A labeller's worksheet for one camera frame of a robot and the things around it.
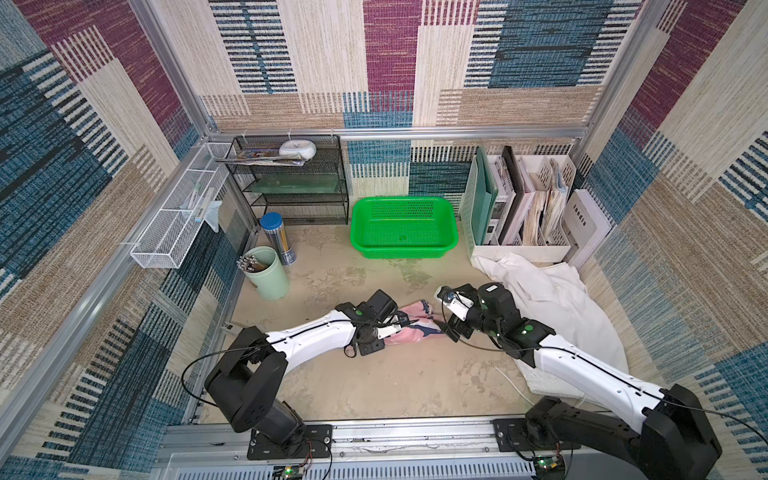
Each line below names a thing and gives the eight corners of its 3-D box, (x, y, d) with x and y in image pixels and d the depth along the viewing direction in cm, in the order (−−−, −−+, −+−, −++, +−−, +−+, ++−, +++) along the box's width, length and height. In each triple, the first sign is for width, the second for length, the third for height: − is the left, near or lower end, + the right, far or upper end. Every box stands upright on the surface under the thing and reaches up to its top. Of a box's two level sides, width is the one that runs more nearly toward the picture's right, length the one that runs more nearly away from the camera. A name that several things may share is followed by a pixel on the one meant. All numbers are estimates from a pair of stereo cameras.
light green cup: (258, 300, 101) (237, 269, 87) (266, 275, 107) (247, 242, 94) (287, 300, 101) (270, 269, 87) (293, 275, 107) (278, 242, 93)
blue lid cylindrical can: (276, 267, 110) (257, 228, 94) (280, 252, 115) (263, 212, 99) (294, 267, 110) (278, 228, 94) (298, 251, 115) (283, 212, 99)
